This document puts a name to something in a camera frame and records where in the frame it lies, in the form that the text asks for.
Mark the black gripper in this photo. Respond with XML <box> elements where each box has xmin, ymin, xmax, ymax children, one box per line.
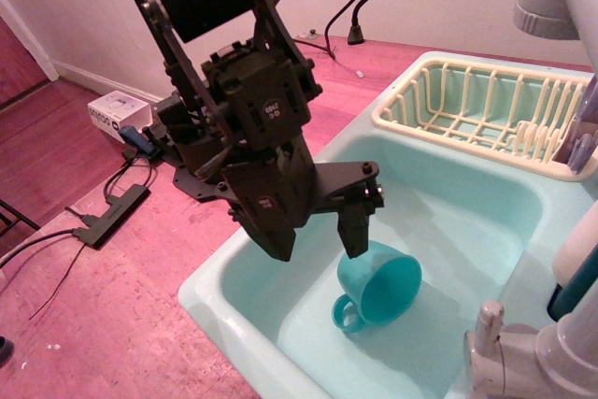
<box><xmin>221</xmin><ymin>136</ymin><xmax>384</xmax><ymax>262</ymax></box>

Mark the teal plastic cup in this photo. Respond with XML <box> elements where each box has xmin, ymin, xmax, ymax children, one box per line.
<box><xmin>332</xmin><ymin>240</ymin><xmax>422</xmax><ymax>334</ymax></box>

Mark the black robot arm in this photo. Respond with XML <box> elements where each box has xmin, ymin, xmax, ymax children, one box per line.
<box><xmin>134</xmin><ymin>0</ymin><xmax>384</xmax><ymax>262</ymax></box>

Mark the light teal toy sink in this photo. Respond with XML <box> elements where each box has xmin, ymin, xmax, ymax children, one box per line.
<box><xmin>178</xmin><ymin>51</ymin><xmax>597</xmax><ymax>398</ymax></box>

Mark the black power plug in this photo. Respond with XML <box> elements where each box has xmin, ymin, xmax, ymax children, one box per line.
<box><xmin>347</xmin><ymin>0</ymin><xmax>364</xmax><ymax>46</ymax></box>

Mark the black usb hub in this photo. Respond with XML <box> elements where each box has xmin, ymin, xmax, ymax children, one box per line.
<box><xmin>69</xmin><ymin>184</ymin><xmax>150</xmax><ymax>250</ymax></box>

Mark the cream dish drying rack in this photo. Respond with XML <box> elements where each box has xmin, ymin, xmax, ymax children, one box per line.
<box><xmin>371</xmin><ymin>55</ymin><xmax>597</xmax><ymax>181</ymax></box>

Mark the white cardboard box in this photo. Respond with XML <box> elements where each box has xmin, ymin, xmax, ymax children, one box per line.
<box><xmin>87</xmin><ymin>91</ymin><xmax>152</xmax><ymax>143</ymax></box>

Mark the purple utensil in rack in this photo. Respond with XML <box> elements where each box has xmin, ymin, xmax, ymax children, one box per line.
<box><xmin>567</xmin><ymin>77</ymin><xmax>597</xmax><ymax>175</ymax></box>

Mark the grey toy faucet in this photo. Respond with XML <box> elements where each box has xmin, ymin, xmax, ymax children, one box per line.
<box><xmin>463</xmin><ymin>0</ymin><xmax>597</xmax><ymax>398</ymax></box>

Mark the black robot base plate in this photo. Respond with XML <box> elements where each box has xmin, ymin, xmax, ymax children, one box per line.
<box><xmin>144</xmin><ymin>93</ymin><xmax>249</xmax><ymax>204</ymax></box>

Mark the blue clamp handle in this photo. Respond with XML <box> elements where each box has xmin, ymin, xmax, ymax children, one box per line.
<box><xmin>119</xmin><ymin>125</ymin><xmax>159</xmax><ymax>158</ymax></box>

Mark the grey cable on floor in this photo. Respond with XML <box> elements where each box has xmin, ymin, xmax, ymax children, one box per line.
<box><xmin>0</xmin><ymin>228</ymin><xmax>80</xmax><ymax>269</ymax></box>

